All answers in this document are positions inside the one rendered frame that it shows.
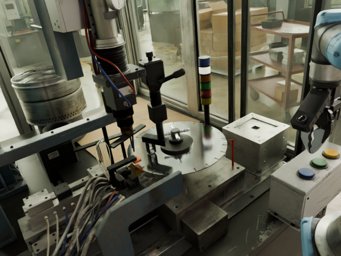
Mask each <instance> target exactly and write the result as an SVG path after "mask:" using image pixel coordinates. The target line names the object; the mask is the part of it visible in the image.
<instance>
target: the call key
mask: <svg viewBox="0 0 341 256"><path fill-rule="evenodd" d="M324 155H325V156H327V157H338V152H337V151H336V150H334V149H325V150H324Z"/></svg>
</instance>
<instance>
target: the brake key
mask: <svg viewBox="0 0 341 256"><path fill-rule="evenodd" d="M299 175H300V176H302V177H304V178H312V177H314V171H313V170H311V169H309V168H301V169H300V170H299Z"/></svg>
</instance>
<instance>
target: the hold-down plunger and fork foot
mask: <svg viewBox="0 0 341 256"><path fill-rule="evenodd" d="M156 131H157V135H154V134H148V133H145V134H144V135H143V136H142V142H145V144H146V150H147V152H148V153H149V154H151V153H150V147H149V144H152V147H153V149H154V152H156V146H155V145H159V146H164V147H166V146H167V145H168V144H169V137H165V136H164V129H163V122H162V123H156Z"/></svg>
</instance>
